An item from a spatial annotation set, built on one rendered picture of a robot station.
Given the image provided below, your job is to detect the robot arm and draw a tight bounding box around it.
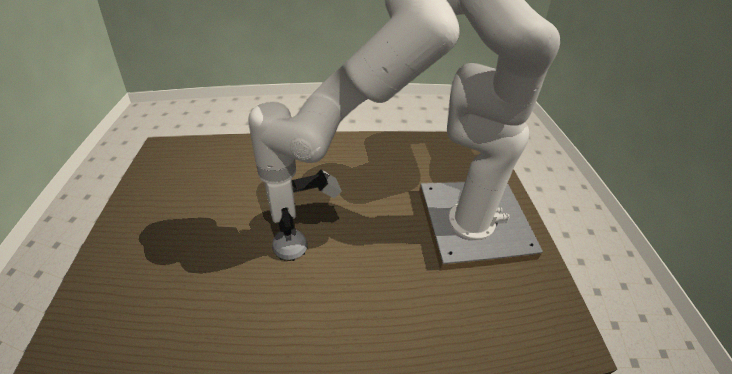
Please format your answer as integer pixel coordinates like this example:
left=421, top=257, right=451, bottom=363
left=248, top=0, right=560, bottom=240

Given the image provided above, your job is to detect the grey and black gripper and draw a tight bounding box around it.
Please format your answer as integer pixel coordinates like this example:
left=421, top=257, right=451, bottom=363
left=258, top=170, right=296, bottom=232

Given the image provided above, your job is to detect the silver dome bell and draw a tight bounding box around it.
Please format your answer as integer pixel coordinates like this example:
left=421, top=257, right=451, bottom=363
left=272, top=229, right=307, bottom=261

